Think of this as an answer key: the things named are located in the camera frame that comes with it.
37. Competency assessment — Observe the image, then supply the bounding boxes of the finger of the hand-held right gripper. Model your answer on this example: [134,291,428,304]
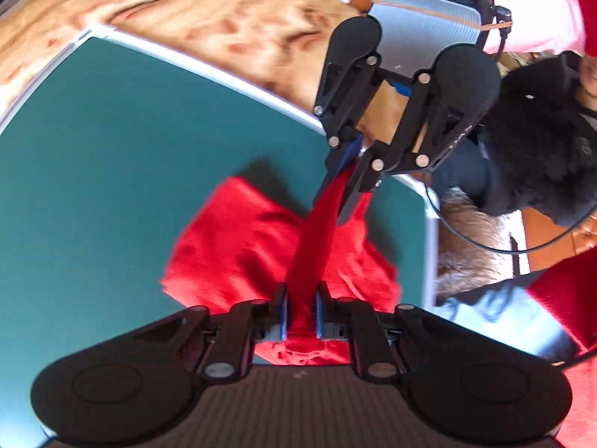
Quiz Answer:
[337,70,483,225]
[312,52,382,206]

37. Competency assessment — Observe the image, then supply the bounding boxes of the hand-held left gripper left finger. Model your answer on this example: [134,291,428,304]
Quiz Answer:
[133,284,291,382]

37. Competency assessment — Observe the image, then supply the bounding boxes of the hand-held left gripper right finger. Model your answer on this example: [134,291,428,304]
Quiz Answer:
[315,281,467,382]

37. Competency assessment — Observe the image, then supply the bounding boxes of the red pants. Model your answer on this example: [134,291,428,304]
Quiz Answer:
[160,168,403,367]

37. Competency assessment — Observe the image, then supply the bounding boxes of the pink cloth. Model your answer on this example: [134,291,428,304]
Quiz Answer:
[482,0,587,55]

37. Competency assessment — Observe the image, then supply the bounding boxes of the brown furry cloth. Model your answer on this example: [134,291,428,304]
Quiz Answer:
[436,186,521,297]

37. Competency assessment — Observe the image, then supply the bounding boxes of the pale blue cloth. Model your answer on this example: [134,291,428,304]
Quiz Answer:
[433,284,576,362]

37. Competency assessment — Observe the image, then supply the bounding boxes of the large red cloth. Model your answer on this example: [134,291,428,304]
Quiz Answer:
[526,259,597,448]

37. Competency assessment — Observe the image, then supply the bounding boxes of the black cable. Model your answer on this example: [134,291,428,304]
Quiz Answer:
[422,182,597,255]

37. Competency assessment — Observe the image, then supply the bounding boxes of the green mat with white frame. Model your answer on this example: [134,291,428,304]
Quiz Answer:
[0,25,441,448]

